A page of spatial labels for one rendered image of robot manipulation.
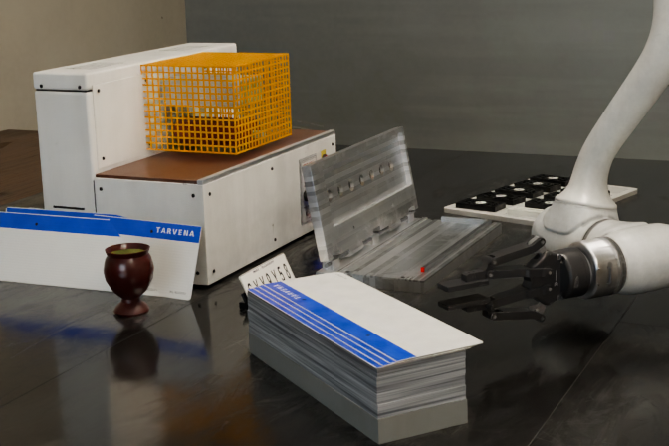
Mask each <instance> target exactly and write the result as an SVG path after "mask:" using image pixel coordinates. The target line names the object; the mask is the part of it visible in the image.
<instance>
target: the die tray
mask: <svg viewBox="0 0 669 446"><path fill-rule="evenodd" d="M607 186H608V190H609V191H610V197H611V199H612V200H613V202H614V203H615V202H617V201H620V200H622V199H625V198H627V197H630V196H632V195H635V194H637V188H631V187H622V186H614V185H607ZM511 207H513V206H512V205H506V208H505V209H502V210H500V211H497V212H487V211H479V210H471V209H463V208H456V203H455V204H452V205H449V206H446V207H444V212H445V213H451V214H457V215H464V216H471V217H477V218H484V219H492V220H497V221H504V222H511V223H518V224H524V225H531V226H533V223H534V221H535V220H536V218H533V217H525V216H517V215H509V214H507V209H509V208H511Z"/></svg>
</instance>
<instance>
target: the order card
mask: <svg viewBox="0 0 669 446"><path fill-rule="evenodd" d="M239 279H240V282H241V284H242V286H243V288H244V290H245V293H246V295H247V297H248V292H247V291H248V289H250V288H254V287H258V286H259V285H264V284H267V283H273V282H279V281H284V280H290V279H296V278H295V276H294V274H293V272H292V270H291V267H290V265H289V263H288V261H287V259H286V256H285V254H284V253H281V254H279V255H278V256H276V257H274V258H272V259H270V260H268V261H266V262H265V263H263V264H261V265H259V266H257V267H255V268H253V269H252V270H250V271H248V272H246V273H244V274H242V275H240V276H239Z"/></svg>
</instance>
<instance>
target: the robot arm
mask: <svg viewBox="0 0 669 446"><path fill-rule="evenodd" d="M668 85H669V0H653V19H652V26H651V30H650V34H649V37H648V40H647V42H646V45H645V47H644V49H643V51H642V53H641V55H640V57H639V59H638V60H637V62H636V64H635V65H634V67H633V68H632V70H631V71H630V73H629V74H628V76H627V78H626V79H625V81H624V82H623V84H622V85H621V87H620V88H619V90H618V91H617V93H616V94H615V96H614V97H613V99H612V100H611V102H610V103H609V105H608V106H607V108H606V109H605V111H604V113H603V114H602V116H601V117H600V119H599V120H598V122H597V123H596V125H595V126H594V128H593V129H592V131H591V133H590V134H589V136H588V138H587V139H586V141H585V143H584V145H583V147H582V149H581V151H580V153H579V156H578V158H577V161H576V163H575V166H574V169H573V172H572V175H571V179H570V181H569V184H568V186H567V188H566V189H565V190H564V191H563V192H562V193H560V194H559V195H557V196H556V198H555V201H554V203H553V204H552V206H550V207H548V208H546V209H545V210H544V211H542V212H541V213H540V214H539V215H538V217H537V218H536V220H535V221H534V223H533V227H532V236H531V237H529V238H528V239H527V240H526V241H524V242H523V243H520V244H517V245H514V246H511V247H508V248H505V249H502V250H499V251H496V252H493V253H490V254H487V255H484V256H483V257H482V262H483V264H482V267H479V266H478V267H477V268H476V269H475V270H472V271H466V272H463V273H462V274H461V278H460V279H455V280H449V281H444V282H438V283H437V288H439V289H441V290H443V291H445V292H448V293H449V292H454V291H460V290H465V289H470V288H476V287H481V286H486V285H489V280H488V279H502V278H518V277H523V278H524V280H523V283H522V284H519V285H516V286H515V287H514V288H511V289H509V290H506V291H503V292H499V293H496V294H493V295H490V296H487V297H485V296H483V295H481V294H478V293H477V294H472V295H467V296H462V297H456V298H451V299H446V300H441V301H438V307H440V308H442V309H445V310H447V311H452V310H458V309H462V310H463V311H466V312H468V313H471V312H476V311H481V310H483V312H482V315H483V316H484V317H486V318H488V319H490V320H492V321H504V320H525V319H533V320H536V321H538V322H541V323H542V322H543V321H544V320H545V319H546V317H545V315H543V313H544V311H545V308H546V306H548V305H550V304H552V303H553V302H554V301H557V300H564V299H569V298H574V297H580V298H582V299H586V300H588V299H593V298H598V297H603V296H611V295H613V294H621V295H636V294H643V293H648V292H653V291H657V290H660V289H664V288H667V287H669V225H668V224H662V223H653V224H647V223H646V222H625V221H619V218H618V213H617V205H616V204H615V203H614V202H613V200H612V199H611V197H610V195H609V193H608V186H607V182H608V174H609V170H610V167H611V164H612V161H613V159H614V157H615V155H616V154H617V152H618V150H619V149H620V148H621V146H622V145H623V143H624V142H625V141H626V139H627V138H628V137H629V136H630V135H631V134H632V132H633V131H634V130H635V129H636V127H637V126H638V125H639V123H640V122H641V121H642V119H643V118H644V117H645V115H646V114H647V113H648V111H649V110H650V109H651V107H652V106H653V105H654V103H655V102H656V101H657V100H658V98H659V97H660V96H661V94H662V93H663V91H664V90H665V89H666V87H667V86H668ZM533 253H537V254H536V255H535V256H534V257H533V258H532V259H531V260H530V261H529V262H528V263H527V264H518V265H515V266H499V267H495V266H498V265H501V264H504V263H507V262H510V261H512V260H515V259H518V258H521V257H524V256H527V255H530V254H533ZM530 298H533V299H534V300H536V301H537V302H538V303H537V304H536V305H531V306H529V308H524V307H519V308H499V307H501V306H504V305H507V304H510V303H513V302H516V301H520V300H523V299H530Z"/></svg>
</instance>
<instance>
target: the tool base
mask: <svg viewBox="0 0 669 446"><path fill-rule="evenodd" d="M415 214H416V211H413V212H409V214H407V215H405V216H404V217H402V218H400V220H401V225H400V226H398V227H397V228H395V229H394V230H392V231H390V232H389V233H386V232H387V231H388V228H387V227H386V228H384V229H383V230H381V231H379V232H378V233H373V235H372V236H370V237H368V238H367V239H365V240H363V241H362V243H363V248H362V249H361V250H359V251H357V252H356V253H354V254H352V255H351V256H349V257H347V255H348V254H349V251H346V252H344V253H342V254H341V255H339V256H337V257H333V259H332V260H330V261H328V262H323V267H322V268H321V269H319V270H318V271H316V275H318V274H324V273H330V272H336V271H339V272H342V273H344V274H346V275H348V276H350V277H352V278H354V279H357V280H359V281H361V282H363V283H365V284H367V285H369V286H371V287H373V288H375V289H384V290H394V291H403V292H413V293H423V294H424V293H425V292H427V291H428V290H429V289H430V288H432V287H433V286H434V285H436V284H437V283H438V282H440V281H441V280H442V279H443V278H445V277H446V276H447V275H449V274H450V273H451V272H452V271H454V270H455V269H456V268H458V267H459V266H460V265H462V264H463V263H464V262H465V261H467V260H468V259H469V258H471V257H472V256H473V255H475V254H476V253H477V252H478V251H480V250H481V249H482V248H484V247H485V246H486V245H487V244H489V243H490V242H491V241H493V240H494V239H495V238H497V237H498V236H499V235H500V234H502V223H497V222H493V223H492V224H491V225H489V226H488V227H487V228H485V229H484V230H482V231H481V232H480V233H478V234H477V235H476V236H474V237H473V238H472V239H470V240H469V241H467V242H466V243H465V244H463V245H462V246H461V247H459V248H458V249H457V250H455V251H454V252H452V253H451V254H450V255H448V256H447V257H446V258H444V259H443V260H441V261H440V262H439V263H437V264H436V265H435V266H433V267H432V268H431V269H429V270H428V271H426V272H425V273H422V272H421V267H423V266H424V265H425V264H427V263H428V262H430V261H431V260H432V259H434V258H435V257H437V256H438V255H439V254H441V253H442V252H443V251H445V250H446V249H448V248H449V247H450V246H452V245H453V244H455V243H456V242H457V241H459V240H460V239H462V238H463V237H464V236H466V235H467V234H469V233H470V232H471V231H473V230H474V229H476V228H477V227H478V226H480V225H478V224H464V223H451V222H441V220H438V219H434V220H430V219H428V217H422V218H414V215H415ZM346 271H350V272H349V273H347V272H346ZM402 276H404V277H405V278H401V277H402Z"/></svg>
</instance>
